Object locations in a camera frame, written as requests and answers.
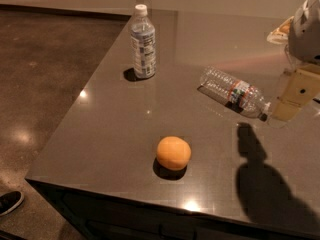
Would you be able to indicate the pale plate with food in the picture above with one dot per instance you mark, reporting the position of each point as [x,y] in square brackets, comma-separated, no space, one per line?
[281,33]

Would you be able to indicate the dark counter cabinet base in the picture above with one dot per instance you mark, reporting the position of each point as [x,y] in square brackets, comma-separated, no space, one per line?
[103,217]

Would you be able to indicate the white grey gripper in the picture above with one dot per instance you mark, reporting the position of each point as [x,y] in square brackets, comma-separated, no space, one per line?
[306,34]

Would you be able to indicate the orange fruit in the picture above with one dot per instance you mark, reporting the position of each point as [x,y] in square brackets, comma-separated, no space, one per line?
[173,153]

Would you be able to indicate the clear water bottle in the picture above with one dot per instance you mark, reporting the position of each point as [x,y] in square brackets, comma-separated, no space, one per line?
[233,93]

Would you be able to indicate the black shoe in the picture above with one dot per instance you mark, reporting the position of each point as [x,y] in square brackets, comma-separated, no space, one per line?
[10,201]

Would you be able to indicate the upright labelled water bottle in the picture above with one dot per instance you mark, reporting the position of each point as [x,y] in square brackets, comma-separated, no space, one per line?
[143,43]

